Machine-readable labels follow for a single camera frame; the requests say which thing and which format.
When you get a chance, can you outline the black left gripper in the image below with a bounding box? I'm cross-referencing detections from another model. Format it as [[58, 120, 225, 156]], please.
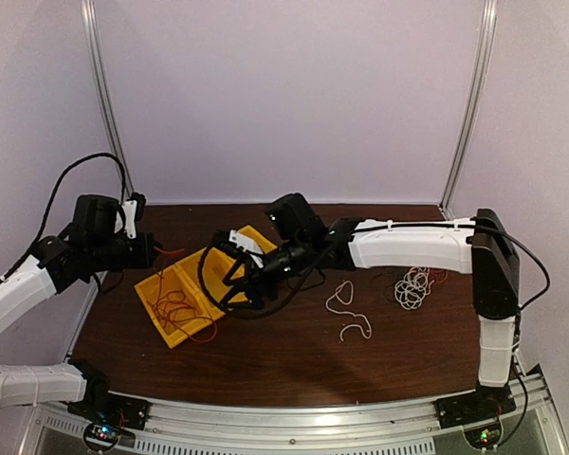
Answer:
[[87, 230, 161, 272]]

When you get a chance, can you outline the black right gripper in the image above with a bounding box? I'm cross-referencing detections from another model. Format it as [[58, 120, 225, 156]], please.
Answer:
[[221, 234, 312, 308]]

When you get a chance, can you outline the thick red cable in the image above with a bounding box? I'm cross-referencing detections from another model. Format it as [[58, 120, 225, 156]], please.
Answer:
[[154, 244, 219, 343]]

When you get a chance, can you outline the white cable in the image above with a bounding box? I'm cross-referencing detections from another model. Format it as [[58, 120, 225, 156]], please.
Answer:
[[393, 265, 432, 312], [324, 280, 374, 342]]

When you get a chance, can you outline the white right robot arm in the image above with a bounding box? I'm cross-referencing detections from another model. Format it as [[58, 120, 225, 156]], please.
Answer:
[[211, 192, 521, 419]]

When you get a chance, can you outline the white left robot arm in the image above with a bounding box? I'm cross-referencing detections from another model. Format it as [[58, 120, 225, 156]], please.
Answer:
[[0, 192, 159, 421]]

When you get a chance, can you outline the yellow middle bin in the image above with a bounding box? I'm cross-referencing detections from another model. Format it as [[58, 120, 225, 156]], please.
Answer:
[[175, 249, 234, 319]]

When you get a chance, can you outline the yellow bin near front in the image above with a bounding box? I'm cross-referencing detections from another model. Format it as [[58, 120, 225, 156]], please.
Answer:
[[135, 265, 218, 349]]

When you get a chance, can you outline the left controller board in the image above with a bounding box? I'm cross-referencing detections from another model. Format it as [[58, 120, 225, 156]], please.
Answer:
[[83, 423, 121, 451]]

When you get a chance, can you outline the controller board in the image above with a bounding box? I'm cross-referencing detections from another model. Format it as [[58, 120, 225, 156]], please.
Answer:
[[464, 422, 503, 451], [83, 423, 121, 451]]

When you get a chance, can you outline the right controller board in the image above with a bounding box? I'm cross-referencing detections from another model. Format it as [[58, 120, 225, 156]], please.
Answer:
[[464, 422, 503, 451]]

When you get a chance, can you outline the black right camera cable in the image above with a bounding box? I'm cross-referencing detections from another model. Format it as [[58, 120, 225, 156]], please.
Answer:
[[196, 229, 328, 321]]

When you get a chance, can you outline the black camera cable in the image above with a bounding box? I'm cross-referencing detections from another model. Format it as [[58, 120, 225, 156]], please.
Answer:
[[196, 229, 328, 321], [0, 152, 129, 281]]

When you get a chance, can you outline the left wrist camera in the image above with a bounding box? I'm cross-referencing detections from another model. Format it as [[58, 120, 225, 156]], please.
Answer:
[[117, 192, 146, 240]]

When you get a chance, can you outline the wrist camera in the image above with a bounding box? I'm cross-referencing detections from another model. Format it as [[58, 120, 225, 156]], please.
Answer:
[[117, 192, 146, 240], [212, 229, 265, 268]]

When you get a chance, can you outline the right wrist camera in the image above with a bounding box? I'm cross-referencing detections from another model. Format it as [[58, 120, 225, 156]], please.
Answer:
[[212, 229, 265, 268]]

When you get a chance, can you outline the black left camera cable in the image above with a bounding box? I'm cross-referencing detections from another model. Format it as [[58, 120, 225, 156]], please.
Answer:
[[0, 152, 129, 281]]

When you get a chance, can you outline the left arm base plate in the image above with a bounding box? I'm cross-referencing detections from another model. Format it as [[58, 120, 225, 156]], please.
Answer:
[[66, 383, 149, 430]]

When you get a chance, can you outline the aluminium front rail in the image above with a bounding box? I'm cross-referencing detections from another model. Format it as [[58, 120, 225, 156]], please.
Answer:
[[15, 373, 569, 454]]

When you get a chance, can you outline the aluminium corner post left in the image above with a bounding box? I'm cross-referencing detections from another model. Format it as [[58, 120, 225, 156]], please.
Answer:
[[81, 0, 134, 195]]

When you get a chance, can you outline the aluminium corner post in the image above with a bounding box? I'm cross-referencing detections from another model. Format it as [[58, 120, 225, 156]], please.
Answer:
[[81, 0, 134, 195], [439, 0, 498, 219]]

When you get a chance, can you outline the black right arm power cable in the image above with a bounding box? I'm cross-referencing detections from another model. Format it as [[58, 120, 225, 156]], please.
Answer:
[[492, 225, 551, 449]]

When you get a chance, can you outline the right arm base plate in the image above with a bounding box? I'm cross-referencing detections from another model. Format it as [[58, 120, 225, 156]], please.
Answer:
[[435, 391, 517, 429]]

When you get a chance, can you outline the aluminium corner post right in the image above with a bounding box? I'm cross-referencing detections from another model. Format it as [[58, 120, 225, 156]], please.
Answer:
[[439, 0, 498, 219]]

